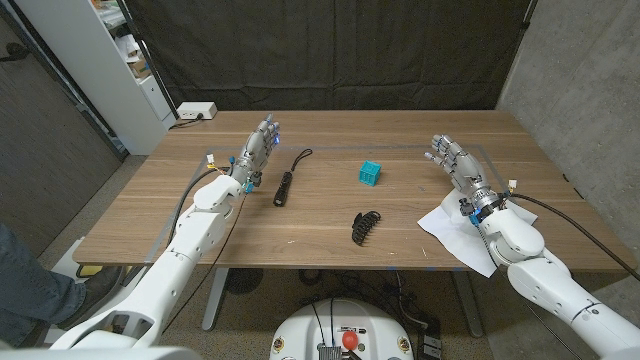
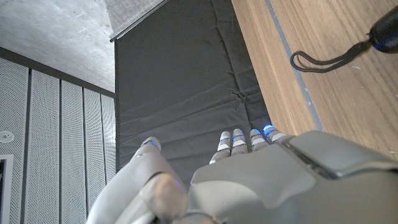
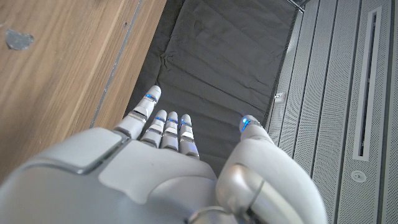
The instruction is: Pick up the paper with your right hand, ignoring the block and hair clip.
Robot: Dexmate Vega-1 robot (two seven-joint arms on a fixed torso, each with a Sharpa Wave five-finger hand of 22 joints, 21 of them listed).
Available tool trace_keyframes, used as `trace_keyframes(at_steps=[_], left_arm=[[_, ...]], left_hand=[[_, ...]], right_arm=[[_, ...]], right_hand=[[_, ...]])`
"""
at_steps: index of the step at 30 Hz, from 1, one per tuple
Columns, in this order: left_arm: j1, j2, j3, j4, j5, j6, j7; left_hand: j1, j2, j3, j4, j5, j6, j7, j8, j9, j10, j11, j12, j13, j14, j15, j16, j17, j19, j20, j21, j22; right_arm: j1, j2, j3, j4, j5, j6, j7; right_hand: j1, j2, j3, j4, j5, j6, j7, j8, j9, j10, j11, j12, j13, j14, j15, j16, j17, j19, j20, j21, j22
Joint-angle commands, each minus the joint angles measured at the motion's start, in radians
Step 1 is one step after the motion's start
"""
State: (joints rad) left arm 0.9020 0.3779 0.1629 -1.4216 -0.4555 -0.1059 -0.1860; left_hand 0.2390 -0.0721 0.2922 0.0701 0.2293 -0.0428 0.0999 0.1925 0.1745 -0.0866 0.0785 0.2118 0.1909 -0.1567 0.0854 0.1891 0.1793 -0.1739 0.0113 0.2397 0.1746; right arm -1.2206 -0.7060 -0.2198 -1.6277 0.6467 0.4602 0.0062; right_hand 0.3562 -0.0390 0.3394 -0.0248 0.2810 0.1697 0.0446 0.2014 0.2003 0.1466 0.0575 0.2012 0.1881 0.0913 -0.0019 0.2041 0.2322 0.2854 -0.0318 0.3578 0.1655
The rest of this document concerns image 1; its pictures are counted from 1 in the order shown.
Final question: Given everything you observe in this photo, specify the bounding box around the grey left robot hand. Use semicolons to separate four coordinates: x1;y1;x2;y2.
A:
227;113;282;195

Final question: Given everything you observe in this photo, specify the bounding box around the black floor cable bundle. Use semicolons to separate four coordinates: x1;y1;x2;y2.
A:
298;269;422;332

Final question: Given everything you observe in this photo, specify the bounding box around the teal lattice block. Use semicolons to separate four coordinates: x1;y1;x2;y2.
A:
358;160;383;188

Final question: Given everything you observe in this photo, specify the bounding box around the white shelf cabinet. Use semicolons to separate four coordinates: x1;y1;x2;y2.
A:
17;0;178;157

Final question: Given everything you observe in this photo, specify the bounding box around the black flashlight with strap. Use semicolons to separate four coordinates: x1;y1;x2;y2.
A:
272;148;314;208

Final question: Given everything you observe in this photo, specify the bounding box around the white robot chest cover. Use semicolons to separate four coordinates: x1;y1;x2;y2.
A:
0;346;204;360

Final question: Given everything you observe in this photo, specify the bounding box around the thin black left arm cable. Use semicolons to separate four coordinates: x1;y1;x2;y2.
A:
162;193;249;334

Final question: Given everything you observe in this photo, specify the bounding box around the cardboard box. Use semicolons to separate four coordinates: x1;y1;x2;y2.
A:
127;58;152;79

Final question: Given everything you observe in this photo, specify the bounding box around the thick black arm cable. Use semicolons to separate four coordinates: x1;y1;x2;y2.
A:
503;192;640;283
167;167;234;247

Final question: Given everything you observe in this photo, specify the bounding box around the black round ribbed object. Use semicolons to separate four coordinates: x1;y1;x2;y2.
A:
224;268;265;296

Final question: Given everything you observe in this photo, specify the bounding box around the black floor power strip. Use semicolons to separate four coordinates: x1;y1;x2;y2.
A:
416;319;444;360

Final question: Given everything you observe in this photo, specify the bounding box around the black fabric backdrop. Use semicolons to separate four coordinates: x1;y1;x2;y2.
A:
124;0;532;113

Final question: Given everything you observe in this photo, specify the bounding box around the person's leg in jeans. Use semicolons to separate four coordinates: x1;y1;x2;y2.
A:
0;222;89;349

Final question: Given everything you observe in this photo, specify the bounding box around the black backdrop stand pole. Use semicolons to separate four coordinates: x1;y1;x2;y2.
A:
115;0;181;121
519;0;541;32

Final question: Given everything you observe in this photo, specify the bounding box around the dark person's shoe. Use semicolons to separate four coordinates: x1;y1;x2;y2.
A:
57;265;124;331

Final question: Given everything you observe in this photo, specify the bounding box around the white robot torso base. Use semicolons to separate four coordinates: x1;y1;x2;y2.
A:
269;298;416;360

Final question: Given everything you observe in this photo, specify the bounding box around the white power outlet box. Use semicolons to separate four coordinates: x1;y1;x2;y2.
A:
176;101;219;121

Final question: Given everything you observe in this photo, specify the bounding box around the white paper sheet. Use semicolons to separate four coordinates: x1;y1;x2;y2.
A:
417;187;539;279

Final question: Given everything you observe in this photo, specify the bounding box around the black hair clip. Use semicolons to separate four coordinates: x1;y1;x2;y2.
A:
351;210;382;247

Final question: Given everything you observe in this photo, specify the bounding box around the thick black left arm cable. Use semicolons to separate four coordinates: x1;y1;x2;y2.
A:
167;167;234;247

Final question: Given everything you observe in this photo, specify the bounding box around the black door handle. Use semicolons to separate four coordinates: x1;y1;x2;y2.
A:
0;42;31;64

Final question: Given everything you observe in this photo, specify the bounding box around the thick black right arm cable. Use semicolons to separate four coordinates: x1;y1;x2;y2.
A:
503;192;640;283

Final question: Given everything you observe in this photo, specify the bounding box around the grey table leg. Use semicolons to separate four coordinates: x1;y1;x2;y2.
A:
201;267;231;333
451;271;485;339

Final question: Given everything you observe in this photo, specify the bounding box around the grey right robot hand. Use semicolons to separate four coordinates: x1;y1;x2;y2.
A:
424;133;504;219

